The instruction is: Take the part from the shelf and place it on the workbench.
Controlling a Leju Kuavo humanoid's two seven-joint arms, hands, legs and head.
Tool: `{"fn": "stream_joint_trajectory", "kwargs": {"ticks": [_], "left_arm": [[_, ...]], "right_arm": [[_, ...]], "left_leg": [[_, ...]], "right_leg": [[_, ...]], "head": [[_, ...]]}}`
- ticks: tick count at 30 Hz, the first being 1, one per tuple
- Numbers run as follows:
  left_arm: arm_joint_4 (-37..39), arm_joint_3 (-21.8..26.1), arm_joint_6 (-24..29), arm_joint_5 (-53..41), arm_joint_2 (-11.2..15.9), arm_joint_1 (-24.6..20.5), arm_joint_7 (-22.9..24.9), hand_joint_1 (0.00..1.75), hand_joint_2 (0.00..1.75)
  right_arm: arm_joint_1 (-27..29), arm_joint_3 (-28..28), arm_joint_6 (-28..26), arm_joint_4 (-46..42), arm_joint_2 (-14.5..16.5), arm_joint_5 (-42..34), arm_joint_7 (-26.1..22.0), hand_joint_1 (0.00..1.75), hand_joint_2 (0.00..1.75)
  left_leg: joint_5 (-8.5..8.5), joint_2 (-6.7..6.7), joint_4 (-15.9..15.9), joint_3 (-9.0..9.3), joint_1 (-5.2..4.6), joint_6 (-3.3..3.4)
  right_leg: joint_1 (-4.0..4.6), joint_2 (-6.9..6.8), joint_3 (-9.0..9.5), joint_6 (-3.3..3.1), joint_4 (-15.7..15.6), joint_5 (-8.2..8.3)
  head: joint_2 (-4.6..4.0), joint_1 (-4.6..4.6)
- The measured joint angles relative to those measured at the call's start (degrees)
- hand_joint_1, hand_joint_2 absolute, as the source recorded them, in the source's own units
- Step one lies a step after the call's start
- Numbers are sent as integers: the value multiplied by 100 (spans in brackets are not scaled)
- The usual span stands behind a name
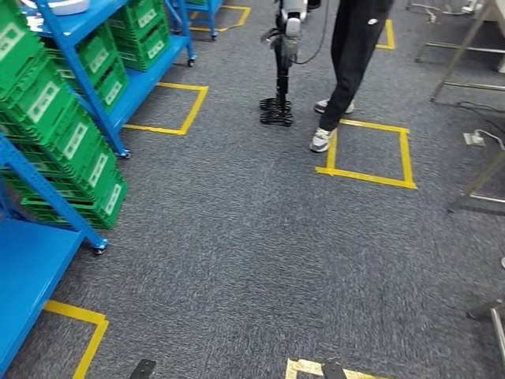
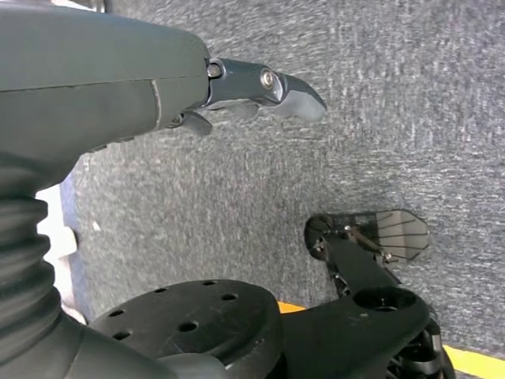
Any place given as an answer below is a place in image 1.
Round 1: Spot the blue metal shelf rack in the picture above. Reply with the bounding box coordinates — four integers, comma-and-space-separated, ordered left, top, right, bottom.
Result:
185, 0, 226, 42
0, 133, 109, 375
23, 0, 197, 159

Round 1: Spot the white plastic part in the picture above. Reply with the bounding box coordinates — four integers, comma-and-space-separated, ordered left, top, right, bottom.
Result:
20, 0, 90, 17

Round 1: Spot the humanoid robot with black legs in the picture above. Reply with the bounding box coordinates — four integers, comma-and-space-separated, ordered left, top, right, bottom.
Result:
259, 0, 309, 128

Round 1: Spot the person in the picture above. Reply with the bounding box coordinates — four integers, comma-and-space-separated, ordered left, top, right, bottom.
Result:
309, 0, 396, 154

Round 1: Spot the small white adapter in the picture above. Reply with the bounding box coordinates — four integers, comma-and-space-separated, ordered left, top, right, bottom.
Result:
464, 131, 486, 148

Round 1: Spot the black tether cable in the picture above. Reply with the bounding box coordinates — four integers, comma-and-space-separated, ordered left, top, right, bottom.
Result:
292, 0, 330, 66

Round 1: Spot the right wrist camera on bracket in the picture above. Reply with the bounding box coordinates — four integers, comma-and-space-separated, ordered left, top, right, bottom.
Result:
321, 358, 347, 379

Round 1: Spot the steel frame table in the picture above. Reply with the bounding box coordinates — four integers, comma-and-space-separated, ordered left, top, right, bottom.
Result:
414, 0, 505, 103

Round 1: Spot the black floor cable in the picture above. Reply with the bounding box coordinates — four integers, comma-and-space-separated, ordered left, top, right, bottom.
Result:
458, 102, 505, 132

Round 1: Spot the white floor cable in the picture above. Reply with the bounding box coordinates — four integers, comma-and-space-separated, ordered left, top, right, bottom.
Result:
473, 128, 505, 152

